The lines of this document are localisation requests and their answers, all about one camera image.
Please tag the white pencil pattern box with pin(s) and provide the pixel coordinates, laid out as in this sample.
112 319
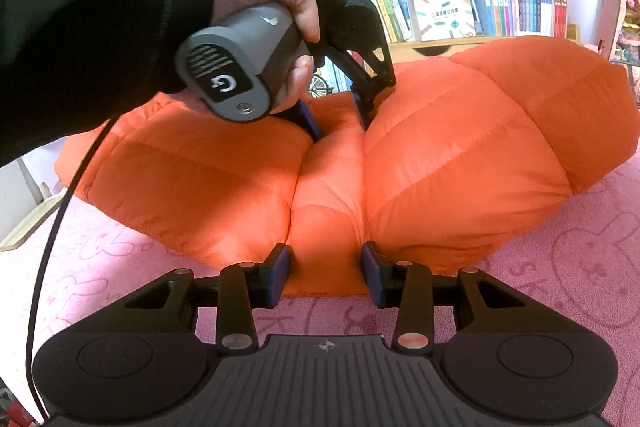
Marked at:
433 20

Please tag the black jacket left forearm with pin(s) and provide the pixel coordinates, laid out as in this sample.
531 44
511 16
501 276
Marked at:
69 65

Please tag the miniature black bicycle model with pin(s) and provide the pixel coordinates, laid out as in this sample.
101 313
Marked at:
319 88

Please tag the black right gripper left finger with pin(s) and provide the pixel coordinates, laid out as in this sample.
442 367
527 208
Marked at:
154 349

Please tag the wooden drawer organizer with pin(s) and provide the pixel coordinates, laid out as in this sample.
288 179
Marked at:
450 46

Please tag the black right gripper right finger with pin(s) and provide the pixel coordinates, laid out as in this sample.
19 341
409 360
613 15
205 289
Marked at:
479 350

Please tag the orange puffer jacket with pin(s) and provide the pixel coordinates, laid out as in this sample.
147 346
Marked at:
466 152

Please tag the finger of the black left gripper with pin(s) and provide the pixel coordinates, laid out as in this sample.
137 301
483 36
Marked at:
300 115
371 73

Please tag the pink toy house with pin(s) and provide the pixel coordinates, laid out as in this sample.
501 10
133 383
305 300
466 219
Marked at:
618 38

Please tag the pink patterned blanket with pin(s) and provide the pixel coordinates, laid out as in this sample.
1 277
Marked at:
583 262

